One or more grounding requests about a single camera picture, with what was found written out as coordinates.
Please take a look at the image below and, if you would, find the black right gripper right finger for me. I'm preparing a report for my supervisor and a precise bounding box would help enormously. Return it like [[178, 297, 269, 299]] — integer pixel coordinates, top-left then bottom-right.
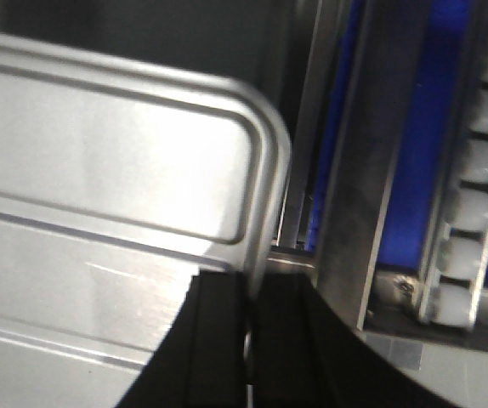
[[252, 273, 452, 407]]

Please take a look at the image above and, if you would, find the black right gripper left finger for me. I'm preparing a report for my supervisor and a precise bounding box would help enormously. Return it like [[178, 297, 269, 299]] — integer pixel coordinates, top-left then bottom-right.
[[118, 271, 247, 407]]

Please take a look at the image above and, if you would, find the silver metal tray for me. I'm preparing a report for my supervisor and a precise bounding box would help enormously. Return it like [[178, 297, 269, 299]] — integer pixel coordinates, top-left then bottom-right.
[[0, 33, 291, 407]]

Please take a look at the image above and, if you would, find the blue bin below rack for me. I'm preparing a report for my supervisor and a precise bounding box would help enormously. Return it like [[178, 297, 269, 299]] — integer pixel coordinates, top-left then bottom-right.
[[307, 0, 488, 290]]

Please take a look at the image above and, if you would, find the white roller track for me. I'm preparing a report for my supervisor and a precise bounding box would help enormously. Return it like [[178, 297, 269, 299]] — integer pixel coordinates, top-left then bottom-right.
[[415, 1, 488, 330]]

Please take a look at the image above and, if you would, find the steel divider rail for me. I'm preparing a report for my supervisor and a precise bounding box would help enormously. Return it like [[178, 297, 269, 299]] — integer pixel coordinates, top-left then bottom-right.
[[315, 1, 432, 330]]

